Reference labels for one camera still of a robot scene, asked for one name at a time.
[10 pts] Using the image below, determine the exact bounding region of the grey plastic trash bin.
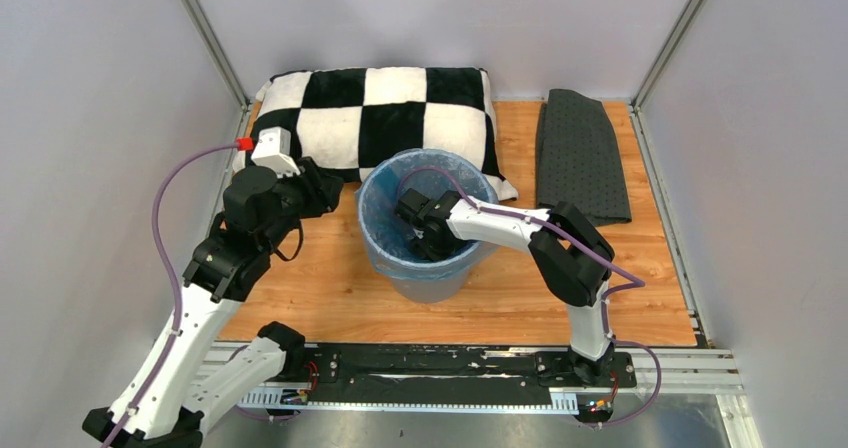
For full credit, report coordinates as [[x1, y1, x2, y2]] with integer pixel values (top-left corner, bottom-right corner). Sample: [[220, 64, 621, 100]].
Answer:
[[357, 148, 501, 304]]

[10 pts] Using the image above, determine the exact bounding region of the right aluminium corner post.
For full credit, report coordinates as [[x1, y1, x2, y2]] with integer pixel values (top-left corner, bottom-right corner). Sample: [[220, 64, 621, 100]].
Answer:
[[631, 0, 707, 111]]

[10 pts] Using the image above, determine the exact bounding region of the black white checkered pillow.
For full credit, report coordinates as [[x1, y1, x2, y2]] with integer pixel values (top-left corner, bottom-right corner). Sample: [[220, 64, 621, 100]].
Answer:
[[250, 67, 518, 201]]

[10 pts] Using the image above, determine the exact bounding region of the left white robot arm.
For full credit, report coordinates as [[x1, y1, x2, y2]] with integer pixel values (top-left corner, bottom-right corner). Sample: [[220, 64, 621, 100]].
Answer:
[[82, 157, 343, 447]]

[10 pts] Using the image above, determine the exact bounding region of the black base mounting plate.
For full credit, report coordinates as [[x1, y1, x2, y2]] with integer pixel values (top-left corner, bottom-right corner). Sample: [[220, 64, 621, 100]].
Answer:
[[272, 343, 637, 407]]

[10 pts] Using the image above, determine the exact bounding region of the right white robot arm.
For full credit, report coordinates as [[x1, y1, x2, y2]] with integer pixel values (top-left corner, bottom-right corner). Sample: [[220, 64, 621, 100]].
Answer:
[[395, 188, 615, 386]]

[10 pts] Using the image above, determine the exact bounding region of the aluminium frame rail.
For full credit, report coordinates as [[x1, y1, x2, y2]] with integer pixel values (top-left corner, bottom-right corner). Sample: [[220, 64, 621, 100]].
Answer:
[[204, 343, 761, 447]]

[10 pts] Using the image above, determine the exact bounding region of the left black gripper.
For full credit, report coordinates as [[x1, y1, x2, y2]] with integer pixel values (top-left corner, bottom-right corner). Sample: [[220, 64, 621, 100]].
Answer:
[[262, 155, 346, 252]]

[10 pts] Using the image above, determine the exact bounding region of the aluminium corner post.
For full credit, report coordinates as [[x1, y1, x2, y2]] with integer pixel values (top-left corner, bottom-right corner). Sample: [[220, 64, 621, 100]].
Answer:
[[180, 0, 250, 112], [631, 0, 707, 111]]

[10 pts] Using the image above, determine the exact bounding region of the dark grey perforated mat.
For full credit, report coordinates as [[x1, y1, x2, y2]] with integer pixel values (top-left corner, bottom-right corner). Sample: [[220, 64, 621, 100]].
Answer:
[[535, 89, 632, 227]]

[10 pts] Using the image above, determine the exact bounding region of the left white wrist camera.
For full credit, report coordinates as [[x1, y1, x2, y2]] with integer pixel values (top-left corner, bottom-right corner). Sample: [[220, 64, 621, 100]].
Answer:
[[250, 127, 300, 178]]

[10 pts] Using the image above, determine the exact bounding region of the blue plastic trash bag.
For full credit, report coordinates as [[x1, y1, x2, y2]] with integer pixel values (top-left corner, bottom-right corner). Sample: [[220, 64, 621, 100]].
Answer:
[[357, 148, 501, 281]]

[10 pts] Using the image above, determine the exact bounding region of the left aluminium corner post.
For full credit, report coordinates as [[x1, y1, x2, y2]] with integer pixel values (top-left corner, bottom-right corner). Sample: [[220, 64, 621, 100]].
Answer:
[[180, 0, 250, 112]]

